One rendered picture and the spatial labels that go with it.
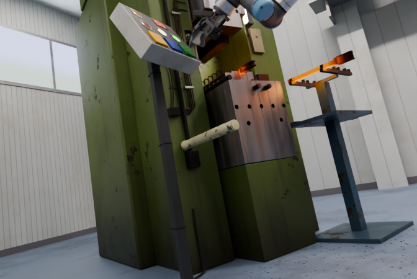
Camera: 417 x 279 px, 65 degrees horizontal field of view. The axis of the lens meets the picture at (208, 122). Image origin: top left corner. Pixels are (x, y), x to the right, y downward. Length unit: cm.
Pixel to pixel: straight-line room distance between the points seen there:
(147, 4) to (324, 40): 318
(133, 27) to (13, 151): 392
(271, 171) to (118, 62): 118
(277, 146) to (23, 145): 401
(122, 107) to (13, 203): 315
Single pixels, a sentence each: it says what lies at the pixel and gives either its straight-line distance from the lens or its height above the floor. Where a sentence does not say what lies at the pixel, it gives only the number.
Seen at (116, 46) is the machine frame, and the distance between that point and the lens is 226.
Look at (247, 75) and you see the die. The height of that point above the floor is 96.
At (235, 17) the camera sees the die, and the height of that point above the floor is 133.
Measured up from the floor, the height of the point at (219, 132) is 61.
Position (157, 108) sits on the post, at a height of 76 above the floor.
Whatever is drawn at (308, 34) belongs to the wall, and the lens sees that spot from 482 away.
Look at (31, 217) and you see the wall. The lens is 510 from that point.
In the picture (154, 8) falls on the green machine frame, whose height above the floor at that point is 141.
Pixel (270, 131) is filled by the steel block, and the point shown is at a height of 62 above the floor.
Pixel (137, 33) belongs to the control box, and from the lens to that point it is 135.
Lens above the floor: 40
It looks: 11 degrees up
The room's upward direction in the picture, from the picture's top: 10 degrees counter-clockwise
